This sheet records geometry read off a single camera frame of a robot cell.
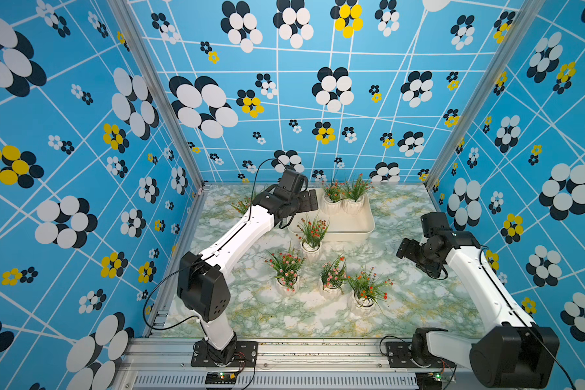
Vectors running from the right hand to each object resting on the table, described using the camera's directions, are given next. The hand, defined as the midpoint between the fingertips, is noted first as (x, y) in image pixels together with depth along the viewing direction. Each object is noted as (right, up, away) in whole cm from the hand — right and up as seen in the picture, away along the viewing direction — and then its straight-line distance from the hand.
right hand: (413, 258), depth 81 cm
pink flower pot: (-42, -2, -3) cm, 42 cm away
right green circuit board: (0, -34, -10) cm, 35 cm away
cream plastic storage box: (-18, +8, +27) cm, 33 cm away
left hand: (-35, +21, +2) cm, 41 cm away
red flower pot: (-34, +7, +6) cm, 35 cm away
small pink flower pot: (-25, +22, +20) cm, 38 cm away
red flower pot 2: (-18, -8, -7) cm, 21 cm away
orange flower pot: (-15, +22, +23) cm, 35 cm away
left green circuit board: (-62, -34, -9) cm, 71 cm away
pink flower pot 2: (-28, -6, -5) cm, 29 cm away
